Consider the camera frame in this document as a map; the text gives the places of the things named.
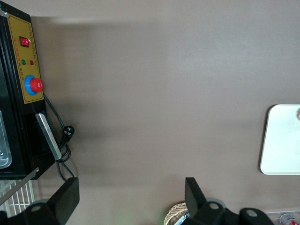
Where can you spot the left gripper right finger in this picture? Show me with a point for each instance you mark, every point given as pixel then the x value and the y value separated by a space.
pixel 197 206

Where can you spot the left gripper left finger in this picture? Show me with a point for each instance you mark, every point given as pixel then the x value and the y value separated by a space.
pixel 65 199

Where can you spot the cream plastic tray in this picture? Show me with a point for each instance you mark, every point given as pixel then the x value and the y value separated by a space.
pixel 281 140

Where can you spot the light oval wicker basket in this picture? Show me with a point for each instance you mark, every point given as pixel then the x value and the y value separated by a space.
pixel 174 211

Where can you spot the clear plastic container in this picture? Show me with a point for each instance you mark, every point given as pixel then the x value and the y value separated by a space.
pixel 4 150

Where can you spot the clear acrylic bottle rack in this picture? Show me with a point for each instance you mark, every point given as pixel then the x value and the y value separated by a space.
pixel 276 214

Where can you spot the black sealing machine yellow panel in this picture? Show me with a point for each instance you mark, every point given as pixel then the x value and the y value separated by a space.
pixel 14 117

